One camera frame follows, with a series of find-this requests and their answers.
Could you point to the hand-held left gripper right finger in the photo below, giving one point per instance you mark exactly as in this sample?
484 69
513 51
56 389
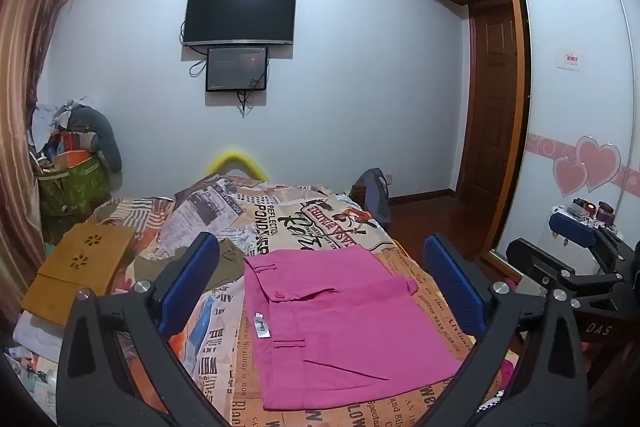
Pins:
454 288

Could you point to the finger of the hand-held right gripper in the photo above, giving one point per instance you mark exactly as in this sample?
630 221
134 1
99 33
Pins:
570 227
520 257

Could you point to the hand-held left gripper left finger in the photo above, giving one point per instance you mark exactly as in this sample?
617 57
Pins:
191 278

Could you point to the pink pants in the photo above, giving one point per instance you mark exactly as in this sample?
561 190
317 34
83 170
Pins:
340 332

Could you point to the small dark jar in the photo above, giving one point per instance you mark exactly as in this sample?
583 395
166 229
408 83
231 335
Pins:
606 213

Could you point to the olive green garment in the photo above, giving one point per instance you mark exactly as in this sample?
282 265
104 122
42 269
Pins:
230 257

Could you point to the wooden lap tray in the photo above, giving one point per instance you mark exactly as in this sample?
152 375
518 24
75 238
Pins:
75 277

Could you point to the grey blue garment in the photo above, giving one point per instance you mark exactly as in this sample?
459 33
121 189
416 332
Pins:
375 202

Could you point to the heart printed sliding wardrobe door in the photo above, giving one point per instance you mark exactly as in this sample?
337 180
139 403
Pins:
565 107

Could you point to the yellow foam pad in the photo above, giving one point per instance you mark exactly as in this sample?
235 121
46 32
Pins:
235 157

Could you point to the newspaper printed blanket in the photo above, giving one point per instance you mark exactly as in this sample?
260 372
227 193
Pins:
310 212

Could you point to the brown wooden door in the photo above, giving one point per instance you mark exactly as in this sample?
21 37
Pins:
492 107

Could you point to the white folded cloth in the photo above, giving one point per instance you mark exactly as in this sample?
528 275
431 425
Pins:
35 337

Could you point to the heap of clothes on bag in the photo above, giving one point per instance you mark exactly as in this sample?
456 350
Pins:
47 122

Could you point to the striped pink brown curtain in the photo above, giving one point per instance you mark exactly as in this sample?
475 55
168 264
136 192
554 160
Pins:
25 82

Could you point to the small black wall monitor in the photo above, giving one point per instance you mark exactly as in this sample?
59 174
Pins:
235 69

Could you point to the black wall television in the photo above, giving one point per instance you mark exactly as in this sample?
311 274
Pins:
240 14

